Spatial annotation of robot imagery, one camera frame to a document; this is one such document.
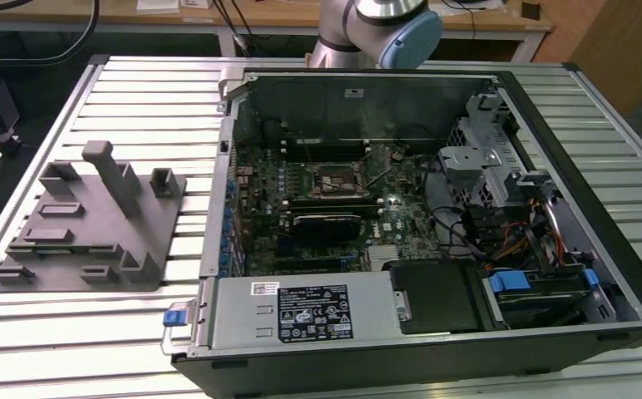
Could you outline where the thick black cable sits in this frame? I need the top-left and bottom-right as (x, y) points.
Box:
(0, 0), (102, 66)

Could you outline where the black graphics card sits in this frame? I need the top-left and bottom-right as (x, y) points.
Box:
(290, 213), (364, 244)

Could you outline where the black rating label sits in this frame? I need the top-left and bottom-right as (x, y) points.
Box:
(277, 284), (356, 344)

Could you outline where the metal socket cover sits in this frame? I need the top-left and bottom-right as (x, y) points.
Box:
(357, 145), (381, 187)

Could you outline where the red orange wire bundle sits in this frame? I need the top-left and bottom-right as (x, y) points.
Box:
(487, 222), (569, 267)

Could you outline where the silver power supply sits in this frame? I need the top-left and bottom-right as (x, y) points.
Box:
(187, 272), (406, 357)

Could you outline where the grey case handle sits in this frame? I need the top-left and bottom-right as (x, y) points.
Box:
(217, 67), (251, 102)

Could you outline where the black PC case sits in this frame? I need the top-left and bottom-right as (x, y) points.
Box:
(169, 62), (642, 399)

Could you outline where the grey parts rack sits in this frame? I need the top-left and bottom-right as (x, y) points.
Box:
(0, 140), (187, 294)

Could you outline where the silver chipset heatsink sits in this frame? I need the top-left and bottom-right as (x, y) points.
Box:
(365, 244), (404, 264)

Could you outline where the silver drive cage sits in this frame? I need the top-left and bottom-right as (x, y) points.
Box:
(436, 93), (531, 211)

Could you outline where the blue disk carrier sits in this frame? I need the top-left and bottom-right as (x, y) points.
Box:
(487, 268), (600, 300)

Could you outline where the wooden desk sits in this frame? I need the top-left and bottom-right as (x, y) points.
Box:
(0, 0), (556, 63)

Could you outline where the green motherboard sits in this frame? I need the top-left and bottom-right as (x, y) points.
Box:
(230, 139), (449, 278)

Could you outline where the wooden cabinet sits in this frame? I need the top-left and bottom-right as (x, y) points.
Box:
(536, 0), (642, 117)

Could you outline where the metal locking lever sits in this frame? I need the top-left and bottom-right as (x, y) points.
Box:
(368, 163), (394, 187)

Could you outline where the CPU socket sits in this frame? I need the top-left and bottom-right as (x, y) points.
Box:
(310, 162), (369, 197)

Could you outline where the black plastic shroud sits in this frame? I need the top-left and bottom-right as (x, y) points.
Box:
(386, 258), (503, 336)

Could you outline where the thin black cable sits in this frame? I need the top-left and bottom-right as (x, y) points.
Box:
(213, 0), (257, 56)

